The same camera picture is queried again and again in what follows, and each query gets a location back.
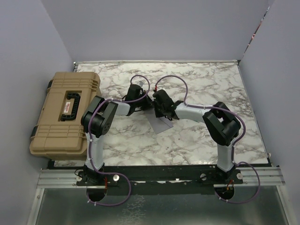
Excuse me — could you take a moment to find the grey paper envelope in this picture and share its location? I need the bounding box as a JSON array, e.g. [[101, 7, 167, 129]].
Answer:
[[146, 114, 173, 134]]

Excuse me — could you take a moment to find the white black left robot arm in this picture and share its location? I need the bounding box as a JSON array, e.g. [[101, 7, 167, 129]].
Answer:
[[81, 84, 152, 185]]

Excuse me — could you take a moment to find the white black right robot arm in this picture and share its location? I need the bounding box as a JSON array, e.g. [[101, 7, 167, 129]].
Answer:
[[153, 90, 241, 183]]

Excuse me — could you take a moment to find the tan plastic tool case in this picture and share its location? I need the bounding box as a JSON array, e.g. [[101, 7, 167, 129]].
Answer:
[[30, 72, 101, 160]]

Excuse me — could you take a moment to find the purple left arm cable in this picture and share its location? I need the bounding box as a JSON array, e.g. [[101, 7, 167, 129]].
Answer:
[[88, 74, 150, 174]]

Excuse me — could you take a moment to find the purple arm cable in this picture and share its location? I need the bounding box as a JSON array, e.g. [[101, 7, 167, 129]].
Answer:
[[154, 75, 261, 203], [88, 74, 150, 174]]

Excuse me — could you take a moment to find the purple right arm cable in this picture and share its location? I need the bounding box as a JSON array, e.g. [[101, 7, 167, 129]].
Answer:
[[154, 75, 261, 203]]

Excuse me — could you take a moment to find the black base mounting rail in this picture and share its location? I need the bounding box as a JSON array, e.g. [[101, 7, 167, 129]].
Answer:
[[76, 165, 243, 196]]

